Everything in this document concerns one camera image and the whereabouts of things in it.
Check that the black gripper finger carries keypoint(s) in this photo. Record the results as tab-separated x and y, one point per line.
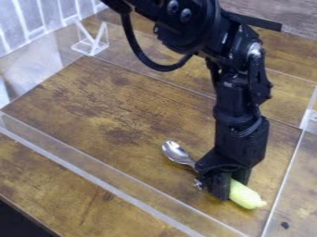
216	183
240	174

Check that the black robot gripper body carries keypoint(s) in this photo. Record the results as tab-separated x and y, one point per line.
240	131

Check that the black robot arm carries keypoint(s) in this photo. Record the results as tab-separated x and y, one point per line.
196	28

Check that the clear acrylic front barrier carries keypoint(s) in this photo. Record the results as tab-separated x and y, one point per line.
139	194

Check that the clear acrylic barrier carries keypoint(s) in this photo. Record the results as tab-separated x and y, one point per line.
139	194
293	216

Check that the clear acrylic right barrier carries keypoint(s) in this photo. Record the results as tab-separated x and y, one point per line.
293	216

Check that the black strip on table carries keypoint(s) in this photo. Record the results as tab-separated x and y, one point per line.
262	23

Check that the clear acrylic corner bracket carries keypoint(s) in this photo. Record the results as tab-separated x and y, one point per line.
88	45

